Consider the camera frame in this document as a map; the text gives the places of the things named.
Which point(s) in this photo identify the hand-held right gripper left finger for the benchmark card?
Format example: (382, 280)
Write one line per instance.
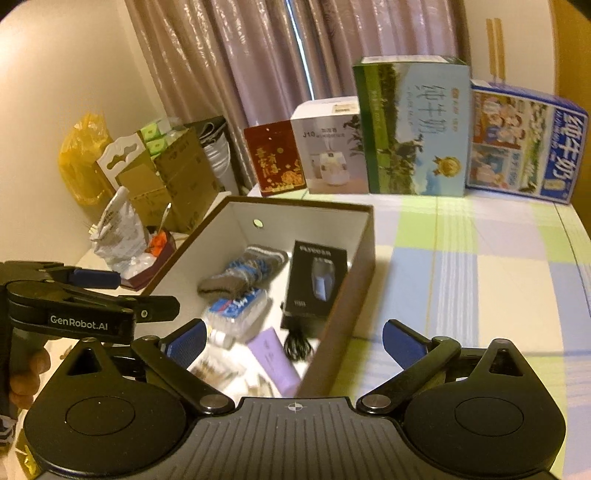
(187, 341)

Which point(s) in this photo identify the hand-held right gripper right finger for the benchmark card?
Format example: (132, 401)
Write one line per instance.
(401, 344)

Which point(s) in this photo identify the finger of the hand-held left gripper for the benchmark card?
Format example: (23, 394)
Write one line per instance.
(157, 309)
(94, 278)

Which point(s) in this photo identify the white pill bottle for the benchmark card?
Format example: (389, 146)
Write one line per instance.
(221, 338)

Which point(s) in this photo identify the brown speckled packet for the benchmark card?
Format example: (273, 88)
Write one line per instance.
(217, 369)

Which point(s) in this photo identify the clear floss box blue label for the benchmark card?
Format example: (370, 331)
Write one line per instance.
(235, 309)

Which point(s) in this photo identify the brown storage box white inside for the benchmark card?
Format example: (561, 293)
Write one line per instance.
(344, 304)

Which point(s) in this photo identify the grey patterned sock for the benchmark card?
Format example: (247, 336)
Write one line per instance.
(240, 272)

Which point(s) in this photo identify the black product box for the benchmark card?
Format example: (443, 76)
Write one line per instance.
(304, 295)

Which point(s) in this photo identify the person's left hand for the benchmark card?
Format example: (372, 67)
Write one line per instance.
(30, 374)

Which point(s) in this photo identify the dark red container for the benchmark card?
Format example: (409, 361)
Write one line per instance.
(147, 272)

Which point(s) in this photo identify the white printed plastic bag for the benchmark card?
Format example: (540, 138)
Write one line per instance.
(117, 230)

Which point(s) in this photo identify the thin metal stick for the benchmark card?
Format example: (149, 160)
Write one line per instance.
(165, 219)

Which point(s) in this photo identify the small cardboard box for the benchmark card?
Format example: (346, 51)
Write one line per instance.
(143, 194)

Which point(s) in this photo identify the yellow plastic bag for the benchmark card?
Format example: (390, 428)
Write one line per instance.
(83, 157)

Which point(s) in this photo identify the white hang-tab box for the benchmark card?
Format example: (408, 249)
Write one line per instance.
(122, 152)

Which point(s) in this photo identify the large cardboard box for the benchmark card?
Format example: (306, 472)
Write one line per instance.
(189, 180)

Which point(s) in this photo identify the green tissue pack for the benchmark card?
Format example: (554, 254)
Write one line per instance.
(157, 134)

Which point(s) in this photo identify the stack of white bowls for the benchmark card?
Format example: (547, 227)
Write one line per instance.
(217, 157)

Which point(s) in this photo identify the red gift box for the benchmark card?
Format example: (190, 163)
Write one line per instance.
(272, 161)

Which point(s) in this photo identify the dark paper bag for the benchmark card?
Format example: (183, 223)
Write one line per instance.
(210, 127)

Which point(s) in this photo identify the white humidifier box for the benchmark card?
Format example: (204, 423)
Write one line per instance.
(328, 152)

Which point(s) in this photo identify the green milk carton box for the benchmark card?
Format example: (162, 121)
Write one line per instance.
(415, 129)

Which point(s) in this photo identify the blue milk carton box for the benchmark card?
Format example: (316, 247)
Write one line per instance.
(517, 138)

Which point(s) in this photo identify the mauve curtain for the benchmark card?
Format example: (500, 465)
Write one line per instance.
(258, 55)

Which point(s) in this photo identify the brown board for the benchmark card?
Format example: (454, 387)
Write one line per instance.
(572, 46)

